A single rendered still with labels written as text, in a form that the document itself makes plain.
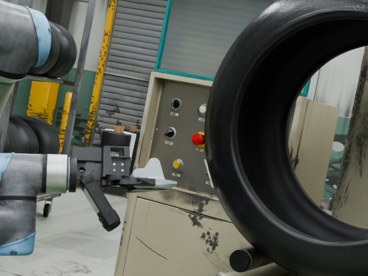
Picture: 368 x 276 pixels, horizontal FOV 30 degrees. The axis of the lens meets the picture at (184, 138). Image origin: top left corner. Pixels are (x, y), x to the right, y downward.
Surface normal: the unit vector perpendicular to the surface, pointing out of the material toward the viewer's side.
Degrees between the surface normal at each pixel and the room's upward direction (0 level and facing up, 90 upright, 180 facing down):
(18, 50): 120
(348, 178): 90
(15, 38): 102
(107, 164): 71
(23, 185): 75
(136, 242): 90
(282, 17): 82
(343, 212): 90
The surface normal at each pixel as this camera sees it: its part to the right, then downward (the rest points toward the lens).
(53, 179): 0.19, 0.24
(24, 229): 0.64, -0.07
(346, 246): -0.46, 0.14
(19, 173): 0.22, -0.13
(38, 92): -0.27, 0.00
